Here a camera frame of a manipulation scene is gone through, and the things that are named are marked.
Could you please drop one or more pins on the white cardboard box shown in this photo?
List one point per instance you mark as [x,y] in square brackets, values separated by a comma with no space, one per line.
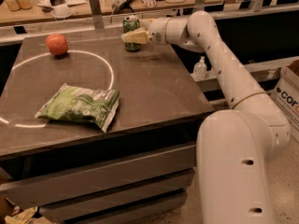
[286,95]

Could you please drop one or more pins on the green chip bag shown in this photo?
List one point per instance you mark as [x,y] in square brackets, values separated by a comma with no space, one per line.
[77,104]

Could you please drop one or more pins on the white bowl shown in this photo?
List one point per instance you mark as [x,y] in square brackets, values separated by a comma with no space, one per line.
[61,12]

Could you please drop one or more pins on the grey drawer cabinet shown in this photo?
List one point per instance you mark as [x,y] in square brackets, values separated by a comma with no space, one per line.
[78,174]

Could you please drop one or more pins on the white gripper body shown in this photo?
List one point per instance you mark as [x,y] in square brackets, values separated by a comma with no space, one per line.
[158,30]

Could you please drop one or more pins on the left clear sanitizer bottle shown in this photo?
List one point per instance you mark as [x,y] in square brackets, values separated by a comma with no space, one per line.
[199,70]

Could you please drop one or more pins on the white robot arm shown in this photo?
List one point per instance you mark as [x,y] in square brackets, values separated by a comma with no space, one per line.
[232,144]

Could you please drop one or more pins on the grey power strip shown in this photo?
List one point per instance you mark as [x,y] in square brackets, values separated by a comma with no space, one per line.
[124,0]

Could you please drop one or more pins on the red apple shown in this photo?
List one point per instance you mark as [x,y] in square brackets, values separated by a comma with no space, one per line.
[57,44]

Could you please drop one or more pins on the green drink can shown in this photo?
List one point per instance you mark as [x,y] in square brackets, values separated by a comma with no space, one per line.
[129,24]

